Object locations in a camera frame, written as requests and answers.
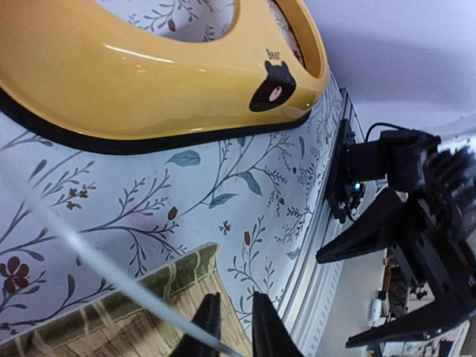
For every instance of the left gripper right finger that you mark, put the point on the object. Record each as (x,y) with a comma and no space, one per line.
(269,335)

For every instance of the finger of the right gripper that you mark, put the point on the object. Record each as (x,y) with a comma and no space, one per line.
(422,324)

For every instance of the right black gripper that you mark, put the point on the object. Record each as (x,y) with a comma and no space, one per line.
(428,233)

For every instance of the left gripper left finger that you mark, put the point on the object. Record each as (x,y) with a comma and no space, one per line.
(208,317)

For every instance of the striped green white pet tent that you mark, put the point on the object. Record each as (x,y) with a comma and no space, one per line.
(111,271)

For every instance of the woven bamboo tray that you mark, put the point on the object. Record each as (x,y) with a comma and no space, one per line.
(118,326)

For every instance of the yellow double bowl holder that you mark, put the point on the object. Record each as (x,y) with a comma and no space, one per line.
(76,74)

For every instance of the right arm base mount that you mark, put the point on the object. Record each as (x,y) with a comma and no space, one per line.
(342,193)

